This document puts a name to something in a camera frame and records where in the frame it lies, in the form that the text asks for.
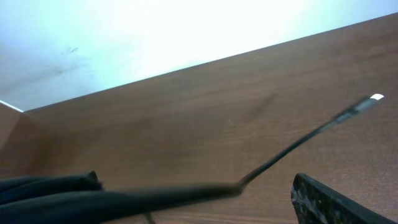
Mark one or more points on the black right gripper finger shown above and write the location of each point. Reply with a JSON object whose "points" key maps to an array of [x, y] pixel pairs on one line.
{"points": [[315, 203]]}

